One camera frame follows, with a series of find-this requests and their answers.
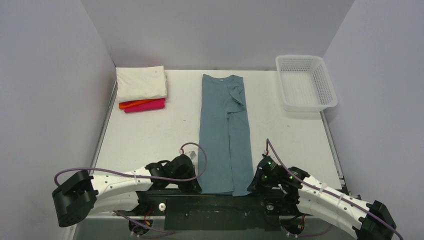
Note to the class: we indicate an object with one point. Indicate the folded cream t shirt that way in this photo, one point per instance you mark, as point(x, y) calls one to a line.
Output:
point(141, 83)

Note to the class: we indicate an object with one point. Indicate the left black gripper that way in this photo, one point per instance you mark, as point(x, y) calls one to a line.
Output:
point(191, 182)

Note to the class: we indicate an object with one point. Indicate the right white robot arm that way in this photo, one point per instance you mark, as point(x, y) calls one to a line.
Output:
point(360, 219)

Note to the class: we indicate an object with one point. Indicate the blue-grey t shirt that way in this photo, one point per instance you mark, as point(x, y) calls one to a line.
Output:
point(224, 134)

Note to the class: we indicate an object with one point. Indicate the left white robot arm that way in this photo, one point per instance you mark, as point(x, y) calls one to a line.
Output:
point(84, 194)

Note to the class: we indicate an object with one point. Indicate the aluminium mounting rail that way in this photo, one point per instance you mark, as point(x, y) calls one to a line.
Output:
point(99, 215)

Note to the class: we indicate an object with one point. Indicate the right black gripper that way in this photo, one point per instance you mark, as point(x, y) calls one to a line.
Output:
point(257, 182)

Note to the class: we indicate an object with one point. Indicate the white plastic basket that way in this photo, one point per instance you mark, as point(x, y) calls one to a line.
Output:
point(305, 83)

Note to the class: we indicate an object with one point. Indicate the folded pink t shirt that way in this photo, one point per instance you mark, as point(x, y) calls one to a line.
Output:
point(157, 104)

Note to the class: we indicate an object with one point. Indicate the folded orange t shirt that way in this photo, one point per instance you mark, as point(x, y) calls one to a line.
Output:
point(129, 104)

